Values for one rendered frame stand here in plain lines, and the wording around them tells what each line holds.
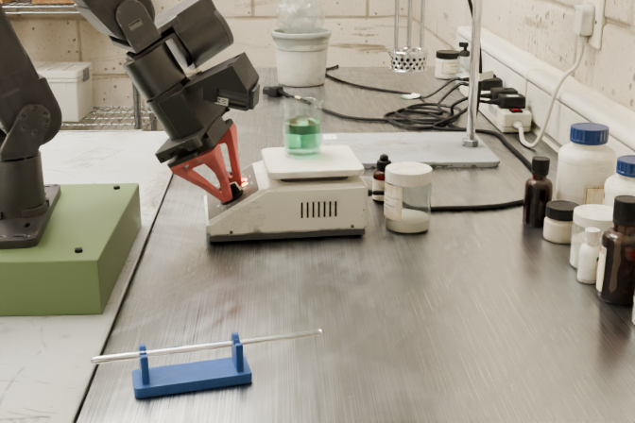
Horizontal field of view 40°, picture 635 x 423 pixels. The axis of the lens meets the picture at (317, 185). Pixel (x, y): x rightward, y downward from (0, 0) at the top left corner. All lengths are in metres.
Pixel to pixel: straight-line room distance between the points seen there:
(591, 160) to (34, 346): 0.69
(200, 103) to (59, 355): 0.35
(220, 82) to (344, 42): 2.51
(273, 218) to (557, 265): 0.34
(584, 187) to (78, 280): 0.62
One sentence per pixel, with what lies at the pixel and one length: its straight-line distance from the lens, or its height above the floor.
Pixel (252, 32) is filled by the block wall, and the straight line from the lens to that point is 3.48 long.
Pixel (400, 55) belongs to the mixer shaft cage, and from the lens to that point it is 1.43.
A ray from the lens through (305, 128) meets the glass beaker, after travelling 1.10.
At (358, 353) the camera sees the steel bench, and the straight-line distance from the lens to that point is 0.82.
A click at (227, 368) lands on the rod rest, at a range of 0.78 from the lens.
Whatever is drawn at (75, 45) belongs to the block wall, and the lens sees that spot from 3.57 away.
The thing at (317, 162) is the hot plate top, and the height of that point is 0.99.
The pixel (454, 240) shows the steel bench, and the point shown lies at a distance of 1.10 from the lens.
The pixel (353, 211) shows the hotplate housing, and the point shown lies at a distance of 1.08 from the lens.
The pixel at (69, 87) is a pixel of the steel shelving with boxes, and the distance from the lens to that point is 3.27.
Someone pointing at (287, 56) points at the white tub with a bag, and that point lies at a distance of 2.04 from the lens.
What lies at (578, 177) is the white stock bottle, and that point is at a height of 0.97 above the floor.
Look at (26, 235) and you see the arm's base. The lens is 0.95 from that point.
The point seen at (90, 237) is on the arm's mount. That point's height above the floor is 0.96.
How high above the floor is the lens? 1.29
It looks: 17 degrees down
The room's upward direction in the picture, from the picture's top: straight up
